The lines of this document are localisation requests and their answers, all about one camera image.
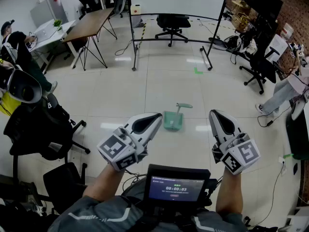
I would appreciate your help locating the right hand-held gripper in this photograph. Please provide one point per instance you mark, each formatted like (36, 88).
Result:
(241, 156)

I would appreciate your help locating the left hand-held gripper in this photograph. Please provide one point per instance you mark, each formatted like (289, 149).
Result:
(116, 151)

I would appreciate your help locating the green plastic dustpan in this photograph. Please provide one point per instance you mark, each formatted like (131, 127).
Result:
(172, 123)

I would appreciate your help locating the person's right forearm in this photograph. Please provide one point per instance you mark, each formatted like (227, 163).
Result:
(229, 192)

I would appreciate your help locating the person's left forearm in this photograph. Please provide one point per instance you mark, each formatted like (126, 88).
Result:
(103, 185)

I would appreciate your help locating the green floor tape mark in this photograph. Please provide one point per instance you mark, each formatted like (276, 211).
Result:
(198, 71)

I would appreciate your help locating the white floor power socket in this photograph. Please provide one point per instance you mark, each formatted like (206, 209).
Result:
(282, 162)

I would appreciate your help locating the black chest-mounted screen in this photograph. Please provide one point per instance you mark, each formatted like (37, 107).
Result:
(176, 188)

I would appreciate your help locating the black office chair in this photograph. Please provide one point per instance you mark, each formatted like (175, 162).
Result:
(172, 23)
(62, 185)
(41, 134)
(262, 66)

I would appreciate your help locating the dark green bin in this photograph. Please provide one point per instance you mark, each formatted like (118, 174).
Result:
(299, 139)

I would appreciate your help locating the yellow black striped floor tape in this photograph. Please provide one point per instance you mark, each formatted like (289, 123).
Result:
(143, 34)

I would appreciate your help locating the white cardboard box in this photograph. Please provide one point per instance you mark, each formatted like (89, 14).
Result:
(277, 46)

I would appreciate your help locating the person's gray shirt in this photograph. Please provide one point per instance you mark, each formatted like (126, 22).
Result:
(96, 216)

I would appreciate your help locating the wooden crate shelf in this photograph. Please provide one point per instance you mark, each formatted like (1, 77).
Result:
(241, 16)

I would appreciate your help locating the water dispenser bottle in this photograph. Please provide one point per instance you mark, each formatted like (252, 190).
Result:
(287, 31)

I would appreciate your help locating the wooden table with black legs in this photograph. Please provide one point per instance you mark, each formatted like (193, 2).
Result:
(89, 24)

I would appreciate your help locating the beige box with red button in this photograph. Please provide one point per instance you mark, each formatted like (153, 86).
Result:
(135, 9)

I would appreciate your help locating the black television on stand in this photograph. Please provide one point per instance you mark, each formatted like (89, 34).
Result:
(265, 6)

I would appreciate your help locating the white desk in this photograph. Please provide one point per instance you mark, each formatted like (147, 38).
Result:
(48, 35)

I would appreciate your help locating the small green potted plant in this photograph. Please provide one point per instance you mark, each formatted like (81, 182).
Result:
(58, 23)

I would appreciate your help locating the white flat box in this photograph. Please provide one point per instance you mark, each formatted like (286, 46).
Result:
(48, 33)

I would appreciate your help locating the gray metal cabinet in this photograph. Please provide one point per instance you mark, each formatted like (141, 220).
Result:
(49, 10)

